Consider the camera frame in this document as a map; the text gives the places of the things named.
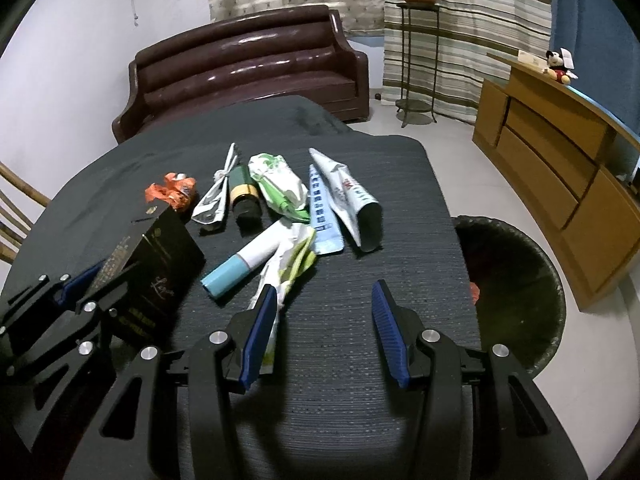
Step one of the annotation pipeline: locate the knotted white printed wrapper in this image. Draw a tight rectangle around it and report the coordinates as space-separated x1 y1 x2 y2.
191 142 238 225

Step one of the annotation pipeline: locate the white green wrapper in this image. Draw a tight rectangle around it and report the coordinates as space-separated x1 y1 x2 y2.
247 222 318 376

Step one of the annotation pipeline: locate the dark grey tablecloth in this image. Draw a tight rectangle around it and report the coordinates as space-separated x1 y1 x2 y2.
0 95 483 480

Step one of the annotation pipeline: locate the trash bin with black bag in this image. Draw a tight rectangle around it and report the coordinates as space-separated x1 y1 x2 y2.
450 215 568 378

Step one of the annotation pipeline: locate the green yellow carton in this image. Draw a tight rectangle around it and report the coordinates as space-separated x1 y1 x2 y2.
227 164 262 221

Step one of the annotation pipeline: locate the brown leather sofa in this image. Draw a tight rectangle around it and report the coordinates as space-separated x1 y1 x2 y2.
111 5 371 143

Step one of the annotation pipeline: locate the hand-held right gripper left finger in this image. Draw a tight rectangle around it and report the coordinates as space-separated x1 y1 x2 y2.
65 284 279 480

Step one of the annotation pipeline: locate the wooden chair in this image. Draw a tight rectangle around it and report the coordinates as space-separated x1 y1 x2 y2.
0 162 51 263

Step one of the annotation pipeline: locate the light blue white tube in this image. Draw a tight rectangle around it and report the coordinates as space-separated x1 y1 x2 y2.
201 220 288 303

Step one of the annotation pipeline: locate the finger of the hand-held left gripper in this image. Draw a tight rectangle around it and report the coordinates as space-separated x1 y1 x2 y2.
7 266 146 456
0 261 106 356

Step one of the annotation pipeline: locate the wooden cabinet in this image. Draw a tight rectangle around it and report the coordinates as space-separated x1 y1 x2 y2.
472 52 640 311

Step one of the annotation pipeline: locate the plush mouse toy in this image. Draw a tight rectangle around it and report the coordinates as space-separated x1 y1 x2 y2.
544 49 578 85

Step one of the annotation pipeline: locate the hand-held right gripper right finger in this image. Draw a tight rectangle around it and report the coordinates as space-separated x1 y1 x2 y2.
371 280 588 480

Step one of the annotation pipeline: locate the blue curtain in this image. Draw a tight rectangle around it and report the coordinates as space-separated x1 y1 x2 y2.
547 0 640 136

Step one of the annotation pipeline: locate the striped curtain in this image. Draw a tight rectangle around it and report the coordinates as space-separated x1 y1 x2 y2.
382 0 553 126

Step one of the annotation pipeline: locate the black cardboard box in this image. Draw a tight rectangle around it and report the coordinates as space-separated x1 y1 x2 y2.
82 200 207 351

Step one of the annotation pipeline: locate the metal plant stand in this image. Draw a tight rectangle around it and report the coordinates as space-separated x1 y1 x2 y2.
395 1 441 128

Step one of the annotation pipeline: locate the green white folded packet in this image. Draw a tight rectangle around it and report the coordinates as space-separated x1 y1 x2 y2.
248 152 312 223

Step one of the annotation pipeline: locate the white printed squeezed tube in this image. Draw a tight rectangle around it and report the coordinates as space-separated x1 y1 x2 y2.
308 147 383 253

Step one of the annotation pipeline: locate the small cream box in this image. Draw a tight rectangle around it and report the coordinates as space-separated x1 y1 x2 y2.
517 50 546 73

